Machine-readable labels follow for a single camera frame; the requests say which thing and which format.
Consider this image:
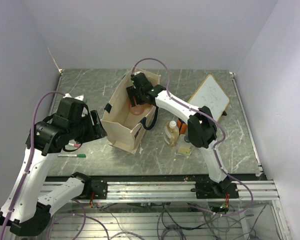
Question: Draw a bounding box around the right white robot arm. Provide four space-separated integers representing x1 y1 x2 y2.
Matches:
126 71 231 198

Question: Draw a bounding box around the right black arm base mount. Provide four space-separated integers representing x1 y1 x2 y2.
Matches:
190 182 239 199

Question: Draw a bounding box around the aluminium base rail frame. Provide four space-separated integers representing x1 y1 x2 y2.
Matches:
4 174 291 240

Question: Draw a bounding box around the beige canvas tote bag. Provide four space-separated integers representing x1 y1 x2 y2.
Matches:
101 71 156 154

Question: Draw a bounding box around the red capped marker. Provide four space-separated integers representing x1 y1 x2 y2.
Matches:
68 143 81 148

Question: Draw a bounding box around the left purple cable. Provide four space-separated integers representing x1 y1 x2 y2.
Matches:
0 90 87 240

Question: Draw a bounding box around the small whiteboard with wooden frame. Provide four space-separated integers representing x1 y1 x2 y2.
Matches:
188 74 230 121

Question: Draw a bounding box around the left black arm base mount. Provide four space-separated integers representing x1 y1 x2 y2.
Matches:
60 172 108 200

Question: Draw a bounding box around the green capped marker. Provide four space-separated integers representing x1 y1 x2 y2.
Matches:
57 153 87 158

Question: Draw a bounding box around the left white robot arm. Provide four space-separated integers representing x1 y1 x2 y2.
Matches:
0 97 107 237

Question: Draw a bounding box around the clear bottle with white cap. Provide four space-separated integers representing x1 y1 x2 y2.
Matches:
163 120 179 147

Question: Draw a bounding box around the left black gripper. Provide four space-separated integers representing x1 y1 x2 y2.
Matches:
68 109 108 144

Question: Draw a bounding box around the amber bottle with black cap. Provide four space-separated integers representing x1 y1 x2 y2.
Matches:
174 134 193 158

